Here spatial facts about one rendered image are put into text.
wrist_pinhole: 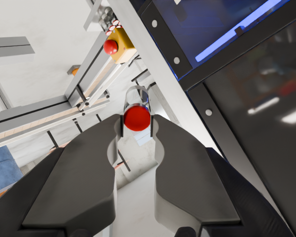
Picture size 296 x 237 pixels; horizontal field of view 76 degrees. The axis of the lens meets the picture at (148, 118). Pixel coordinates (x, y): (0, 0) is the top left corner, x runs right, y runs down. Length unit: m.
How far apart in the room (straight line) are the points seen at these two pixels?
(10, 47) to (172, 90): 1.02
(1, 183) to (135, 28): 3.04
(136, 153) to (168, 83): 9.44
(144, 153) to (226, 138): 9.52
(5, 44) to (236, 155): 1.22
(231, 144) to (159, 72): 0.24
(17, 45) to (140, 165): 9.05
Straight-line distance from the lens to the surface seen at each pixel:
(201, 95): 0.45
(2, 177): 3.35
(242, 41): 0.41
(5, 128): 1.07
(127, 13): 0.55
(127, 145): 9.83
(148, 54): 0.51
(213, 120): 0.46
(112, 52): 0.56
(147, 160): 9.99
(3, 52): 1.30
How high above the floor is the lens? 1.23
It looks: 1 degrees down
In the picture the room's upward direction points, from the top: 149 degrees clockwise
